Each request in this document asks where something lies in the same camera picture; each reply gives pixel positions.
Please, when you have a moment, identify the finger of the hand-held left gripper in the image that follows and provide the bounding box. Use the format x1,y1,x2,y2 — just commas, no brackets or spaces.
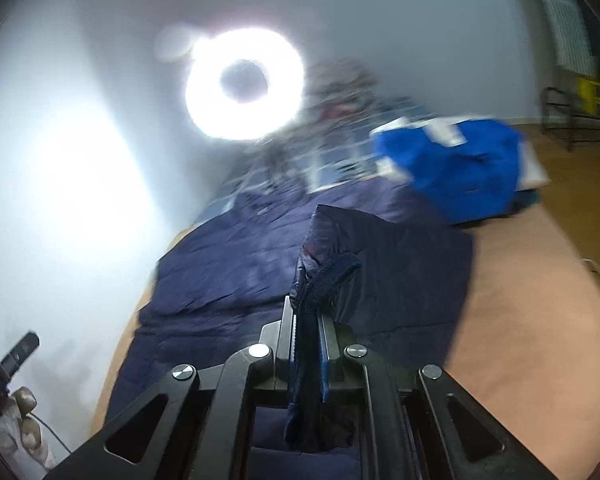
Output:
0,331,41,377

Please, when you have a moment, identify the blue and white jacket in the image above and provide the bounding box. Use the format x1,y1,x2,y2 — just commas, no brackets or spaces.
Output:
370,115,551,226

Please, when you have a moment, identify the black clothes rack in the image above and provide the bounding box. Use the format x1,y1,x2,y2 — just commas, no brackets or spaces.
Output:
540,85,600,152

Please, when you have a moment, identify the navy down jacket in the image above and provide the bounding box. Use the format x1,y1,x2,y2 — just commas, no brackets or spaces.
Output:
92,187,476,480

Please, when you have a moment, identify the tan bed mattress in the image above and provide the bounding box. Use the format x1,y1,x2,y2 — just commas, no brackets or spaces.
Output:
90,207,600,480

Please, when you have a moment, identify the ring light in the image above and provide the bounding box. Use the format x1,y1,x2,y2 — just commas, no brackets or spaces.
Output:
184,27,306,141

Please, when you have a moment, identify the blue checkered sheet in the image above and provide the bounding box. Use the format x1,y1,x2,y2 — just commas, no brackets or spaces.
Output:
195,95,431,223

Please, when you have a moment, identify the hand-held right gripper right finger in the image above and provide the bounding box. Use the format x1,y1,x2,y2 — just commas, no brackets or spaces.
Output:
318,310,561,480

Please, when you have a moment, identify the person's left hand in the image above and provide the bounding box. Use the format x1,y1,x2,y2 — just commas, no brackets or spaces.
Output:
0,385,57,470

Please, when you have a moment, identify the floral quilt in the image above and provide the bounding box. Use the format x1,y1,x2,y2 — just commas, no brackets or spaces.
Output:
305,57,383,113

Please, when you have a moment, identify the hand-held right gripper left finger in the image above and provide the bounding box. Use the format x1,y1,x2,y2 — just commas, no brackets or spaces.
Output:
45,296,301,480

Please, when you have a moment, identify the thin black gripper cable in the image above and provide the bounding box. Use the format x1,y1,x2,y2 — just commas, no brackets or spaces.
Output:
27,411,74,454

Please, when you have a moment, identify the yellow crate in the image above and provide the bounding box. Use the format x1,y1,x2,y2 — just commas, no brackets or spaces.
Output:
577,77,600,112

